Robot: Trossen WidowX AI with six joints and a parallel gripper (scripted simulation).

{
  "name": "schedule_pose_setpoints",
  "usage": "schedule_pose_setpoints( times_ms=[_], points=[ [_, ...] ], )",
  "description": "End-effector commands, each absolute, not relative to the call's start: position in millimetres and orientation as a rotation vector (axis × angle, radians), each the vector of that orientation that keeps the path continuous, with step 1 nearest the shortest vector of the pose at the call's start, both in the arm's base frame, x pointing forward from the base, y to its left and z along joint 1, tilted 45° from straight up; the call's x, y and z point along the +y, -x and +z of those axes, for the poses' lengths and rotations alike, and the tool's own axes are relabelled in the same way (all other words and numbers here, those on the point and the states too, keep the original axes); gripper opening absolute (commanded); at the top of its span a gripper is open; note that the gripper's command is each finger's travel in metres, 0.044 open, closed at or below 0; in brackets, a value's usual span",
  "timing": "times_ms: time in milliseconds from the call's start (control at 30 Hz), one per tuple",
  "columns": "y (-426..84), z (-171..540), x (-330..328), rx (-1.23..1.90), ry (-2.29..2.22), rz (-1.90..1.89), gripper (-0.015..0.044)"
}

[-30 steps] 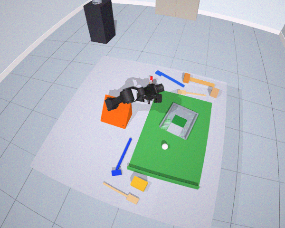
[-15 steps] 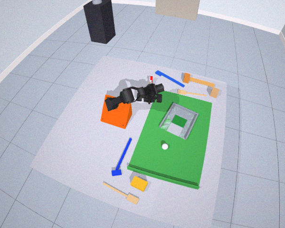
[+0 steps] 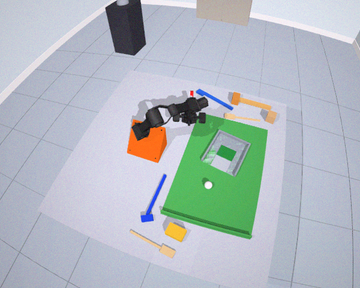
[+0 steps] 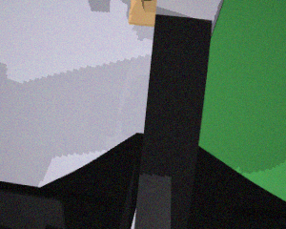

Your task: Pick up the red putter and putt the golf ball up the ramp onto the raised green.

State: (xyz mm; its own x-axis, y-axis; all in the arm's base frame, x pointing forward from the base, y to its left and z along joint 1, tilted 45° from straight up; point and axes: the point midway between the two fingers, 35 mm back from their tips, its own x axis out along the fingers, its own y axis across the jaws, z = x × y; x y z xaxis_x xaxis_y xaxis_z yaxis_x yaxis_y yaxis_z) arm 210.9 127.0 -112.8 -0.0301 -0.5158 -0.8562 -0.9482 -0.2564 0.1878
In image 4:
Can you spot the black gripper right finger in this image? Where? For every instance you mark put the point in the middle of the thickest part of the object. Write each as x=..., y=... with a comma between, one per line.
x=225, y=199

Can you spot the golf putter with red head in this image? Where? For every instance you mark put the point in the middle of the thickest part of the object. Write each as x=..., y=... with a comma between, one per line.
x=175, y=99

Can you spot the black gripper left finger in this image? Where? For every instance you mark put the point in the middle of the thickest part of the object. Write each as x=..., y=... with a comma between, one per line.
x=99, y=195

